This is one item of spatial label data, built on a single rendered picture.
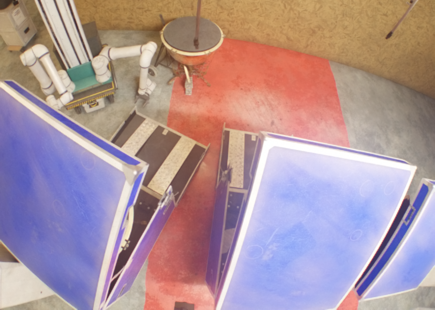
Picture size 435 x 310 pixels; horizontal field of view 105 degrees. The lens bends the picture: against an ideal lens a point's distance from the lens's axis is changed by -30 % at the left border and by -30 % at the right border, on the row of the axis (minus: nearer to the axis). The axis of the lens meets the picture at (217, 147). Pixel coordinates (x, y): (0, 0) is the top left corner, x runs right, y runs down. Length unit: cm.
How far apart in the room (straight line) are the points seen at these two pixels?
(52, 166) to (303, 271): 135
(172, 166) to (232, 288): 162
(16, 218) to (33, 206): 27
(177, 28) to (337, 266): 271
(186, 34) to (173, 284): 270
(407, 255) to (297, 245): 97
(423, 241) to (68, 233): 216
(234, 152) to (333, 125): 162
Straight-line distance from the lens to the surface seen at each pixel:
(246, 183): 269
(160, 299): 264
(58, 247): 137
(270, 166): 93
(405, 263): 198
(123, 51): 272
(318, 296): 165
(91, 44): 299
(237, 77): 345
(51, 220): 129
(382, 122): 449
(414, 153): 486
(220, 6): 365
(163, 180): 251
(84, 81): 304
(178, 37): 271
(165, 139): 281
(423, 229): 181
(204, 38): 272
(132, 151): 269
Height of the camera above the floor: 255
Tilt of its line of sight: 65 degrees down
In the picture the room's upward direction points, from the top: 18 degrees clockwise
